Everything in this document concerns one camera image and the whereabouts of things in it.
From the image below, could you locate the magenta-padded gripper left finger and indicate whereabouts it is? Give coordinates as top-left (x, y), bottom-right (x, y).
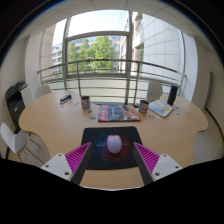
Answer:
top-left (40, 142), bottom-right (94, 186)

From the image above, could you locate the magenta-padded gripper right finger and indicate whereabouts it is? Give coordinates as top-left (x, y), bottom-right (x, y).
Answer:
top-left (132, 142), bottom-right (184, 186)

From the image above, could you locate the pink and lilac computer mouse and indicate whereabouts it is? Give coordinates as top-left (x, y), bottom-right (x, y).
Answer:
top-left (106, 134), bottom-right (123, 155)

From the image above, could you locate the black red-printed mouse pad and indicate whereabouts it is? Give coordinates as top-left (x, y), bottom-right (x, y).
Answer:
top-left (80, 125), bottom-right (144, 171)

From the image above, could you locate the white chair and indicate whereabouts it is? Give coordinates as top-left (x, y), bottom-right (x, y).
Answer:
top-left (34, 84), bottom-right (52, 100)
top-left (0, 122), bottom-right (43, 166)
top-left (146, 79), bottom-right (164, 103)

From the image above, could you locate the light blue picture book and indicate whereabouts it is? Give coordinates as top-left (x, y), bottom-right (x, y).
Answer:
top-left (148, 98), bottom-right (175, 118)

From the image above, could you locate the printed tin can planter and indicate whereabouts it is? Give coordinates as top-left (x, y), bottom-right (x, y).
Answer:
top-left (138, 99), bottom-right (150, 114)

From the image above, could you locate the printed mug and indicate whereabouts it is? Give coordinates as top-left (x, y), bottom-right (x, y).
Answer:
top-left (80, 95), bottom-right (92, 110)

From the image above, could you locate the red magazine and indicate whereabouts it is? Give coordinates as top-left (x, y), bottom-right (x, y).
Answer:
top-left (97, 103), bottom-right (142, 123)

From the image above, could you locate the tall black drink bottle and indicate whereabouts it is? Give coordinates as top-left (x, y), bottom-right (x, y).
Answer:
top-left (166, 84), bottom-right (179, 107)

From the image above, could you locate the grey metal balcony railing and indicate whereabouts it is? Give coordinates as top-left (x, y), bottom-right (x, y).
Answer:
top-left (37, 58), bottom-right (187, 101)

